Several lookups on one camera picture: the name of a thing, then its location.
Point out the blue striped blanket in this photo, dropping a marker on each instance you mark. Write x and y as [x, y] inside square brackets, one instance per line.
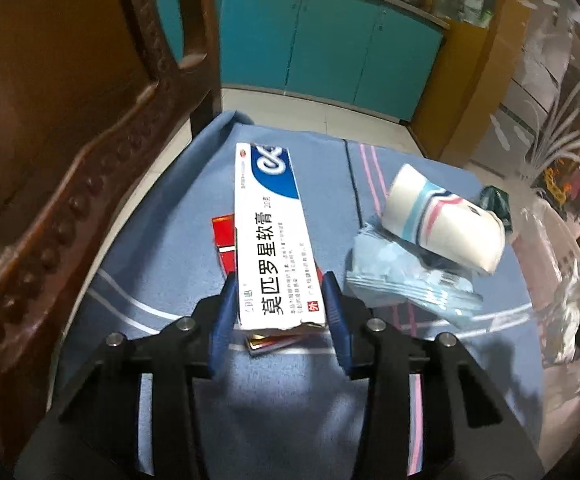
[159, 220]

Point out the etched glass sliding door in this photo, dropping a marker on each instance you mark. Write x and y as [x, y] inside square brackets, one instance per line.
[545, 85]

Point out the light blue plastic packet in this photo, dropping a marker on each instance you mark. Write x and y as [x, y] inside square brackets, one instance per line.
[395, 280]

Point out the dark green wrapper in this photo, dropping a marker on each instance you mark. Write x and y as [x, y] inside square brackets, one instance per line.
[495, 202]

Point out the carved wooden chair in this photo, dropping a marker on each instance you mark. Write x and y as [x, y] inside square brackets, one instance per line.
[44, 110]

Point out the white and blue ointment box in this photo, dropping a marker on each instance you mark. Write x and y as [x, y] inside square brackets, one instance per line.
[275, 240]

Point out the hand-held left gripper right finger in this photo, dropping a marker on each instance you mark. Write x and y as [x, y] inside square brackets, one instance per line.
[335, 320]

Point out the white striped paper cup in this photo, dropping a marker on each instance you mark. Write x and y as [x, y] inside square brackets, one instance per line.
[460, 240]

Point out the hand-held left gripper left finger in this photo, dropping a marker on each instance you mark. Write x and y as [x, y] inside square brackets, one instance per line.
[222, 320]

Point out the white plastic lattice basket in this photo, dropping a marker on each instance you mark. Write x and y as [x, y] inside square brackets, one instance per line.
[540, 260]

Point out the flat red box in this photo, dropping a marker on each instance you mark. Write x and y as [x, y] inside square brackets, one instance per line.
[222, 245]

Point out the teal kitchen counter cabinet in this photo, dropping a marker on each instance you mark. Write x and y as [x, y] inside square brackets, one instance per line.
[320, 45]

